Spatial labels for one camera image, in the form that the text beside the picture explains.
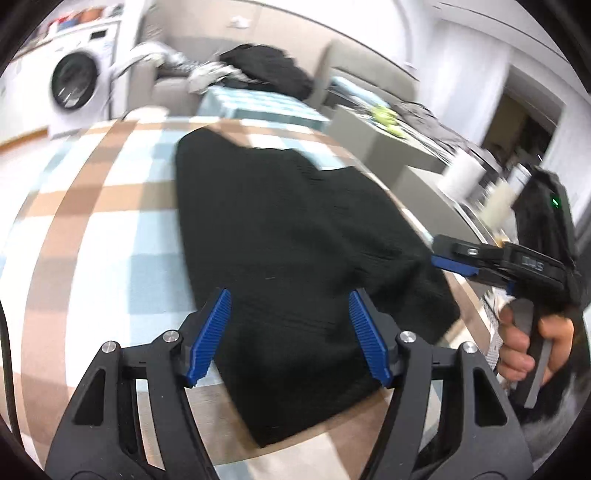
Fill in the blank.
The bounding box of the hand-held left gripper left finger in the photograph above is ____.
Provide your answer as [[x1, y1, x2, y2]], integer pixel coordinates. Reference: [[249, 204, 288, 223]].
[[45, 288, 233, 480]]

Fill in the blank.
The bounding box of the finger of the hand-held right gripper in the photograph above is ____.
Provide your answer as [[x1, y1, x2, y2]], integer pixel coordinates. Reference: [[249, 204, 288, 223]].
[[433, 234, 507, 263], [431, 255, 516, 296]]

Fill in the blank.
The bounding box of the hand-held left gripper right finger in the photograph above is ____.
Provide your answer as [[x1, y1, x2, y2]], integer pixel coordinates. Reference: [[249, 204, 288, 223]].
[[348, 288, 533, 480]]

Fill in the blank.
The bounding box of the black knit sweater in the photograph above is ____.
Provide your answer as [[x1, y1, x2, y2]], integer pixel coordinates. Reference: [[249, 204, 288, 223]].
[[174, 126, 463, 449]]

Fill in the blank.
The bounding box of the person's right forearm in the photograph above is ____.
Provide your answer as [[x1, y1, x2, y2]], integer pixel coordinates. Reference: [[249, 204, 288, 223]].
[[522, 357, 589, 446]]

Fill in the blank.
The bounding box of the person's right hand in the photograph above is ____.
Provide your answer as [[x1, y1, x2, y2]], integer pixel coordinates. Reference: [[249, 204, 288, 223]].
[[498, 304, 576, 387]]

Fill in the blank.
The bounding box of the white paper roll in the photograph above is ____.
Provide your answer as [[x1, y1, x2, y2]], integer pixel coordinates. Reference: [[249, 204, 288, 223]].
[[442, 154, 488, 202]]

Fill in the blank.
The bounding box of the grey crumpled cloth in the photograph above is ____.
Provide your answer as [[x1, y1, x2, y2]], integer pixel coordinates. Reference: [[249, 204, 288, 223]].
[[392, 102, 486, 163]]

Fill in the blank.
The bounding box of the grey storage box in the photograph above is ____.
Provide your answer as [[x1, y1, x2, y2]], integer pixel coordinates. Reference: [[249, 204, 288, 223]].
[[329, 104, 445, 186]]

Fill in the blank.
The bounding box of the green plastic toy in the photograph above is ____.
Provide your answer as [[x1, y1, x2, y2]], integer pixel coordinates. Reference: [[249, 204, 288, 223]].
[[371, 106, 403, 138]]

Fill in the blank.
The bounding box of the plaid blue brown blanket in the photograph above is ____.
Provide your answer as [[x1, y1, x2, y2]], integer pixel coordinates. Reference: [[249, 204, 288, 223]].
[[0, 113, 505, 480]]

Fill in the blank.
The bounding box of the grey sofa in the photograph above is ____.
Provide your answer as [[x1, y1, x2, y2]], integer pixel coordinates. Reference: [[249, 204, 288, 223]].
[[126, 41, 223, 121]]

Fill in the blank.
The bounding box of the black jacket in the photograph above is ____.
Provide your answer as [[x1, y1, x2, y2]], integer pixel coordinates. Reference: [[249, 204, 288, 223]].
[[219, 44, 315, 100]]

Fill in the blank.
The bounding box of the white grey garment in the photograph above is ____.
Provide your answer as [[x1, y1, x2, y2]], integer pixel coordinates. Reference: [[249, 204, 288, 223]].
[[187, 60, 237, 93]]

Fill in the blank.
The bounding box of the white washing machine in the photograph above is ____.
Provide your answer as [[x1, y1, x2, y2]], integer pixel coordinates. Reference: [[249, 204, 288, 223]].
[[46, 16, 123, 140]]

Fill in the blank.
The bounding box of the light blue cloth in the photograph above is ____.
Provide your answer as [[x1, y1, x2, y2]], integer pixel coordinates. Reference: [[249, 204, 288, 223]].
[[122, 41, 188, 71]]

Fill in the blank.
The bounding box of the white wooden cabinet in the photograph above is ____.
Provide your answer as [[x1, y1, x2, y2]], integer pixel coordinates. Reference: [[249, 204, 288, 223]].
[[0, 44, 52, 149]]

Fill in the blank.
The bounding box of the black cable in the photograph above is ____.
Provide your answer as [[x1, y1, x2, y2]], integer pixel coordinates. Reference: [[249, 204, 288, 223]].
[[0, 299, 20, 441]]

